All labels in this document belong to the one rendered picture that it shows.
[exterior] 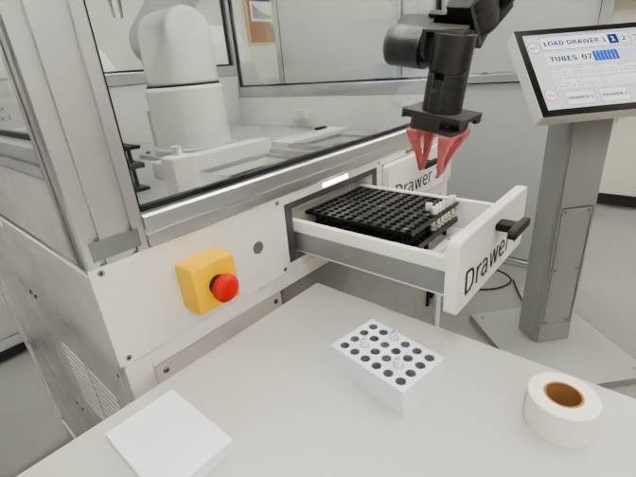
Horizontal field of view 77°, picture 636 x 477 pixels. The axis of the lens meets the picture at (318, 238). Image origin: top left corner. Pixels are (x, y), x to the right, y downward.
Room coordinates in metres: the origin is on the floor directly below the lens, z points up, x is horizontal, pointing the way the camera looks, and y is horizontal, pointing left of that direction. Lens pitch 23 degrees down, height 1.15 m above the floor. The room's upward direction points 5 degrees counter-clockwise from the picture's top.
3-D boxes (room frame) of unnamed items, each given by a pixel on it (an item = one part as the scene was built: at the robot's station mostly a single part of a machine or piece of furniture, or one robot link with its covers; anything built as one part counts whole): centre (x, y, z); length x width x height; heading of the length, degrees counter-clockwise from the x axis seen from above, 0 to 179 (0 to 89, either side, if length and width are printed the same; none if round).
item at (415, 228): (0.63, -0.20, 0.90); 0.18 x 0.02 x 0.01; 137
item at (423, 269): (0.70, -0.11, 0.86); 0.40 x 0.26 x 0.06; 47
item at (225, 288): (0.49, 0.14, 0.88); 0.04 x 0.03 x 0.04; 137
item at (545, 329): (1.32, -0.93, 0.51); 0.50 x 0.45 x 1.02; 5
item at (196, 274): (0.51, 0.16, 0.88); 0.07 x 0.05 x 0.07; 137
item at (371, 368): (0.42, -0.08, 0.78); 0.12 x 0.08 x 0.04; 39
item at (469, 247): (0.56, -0.27, 0.87); 0.29 x 0.02 x 0.11; 137
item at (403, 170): (0.99, -0.26, 0.87); 0.29 x 0.02 x 0.11; 137
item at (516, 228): (0.54, -0.29, 0.91); 0.07 x 0.04 x 0.01; 137
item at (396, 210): (0.70, -0.12, 0.87); 0.22 x 0.18 x 0.06; 47
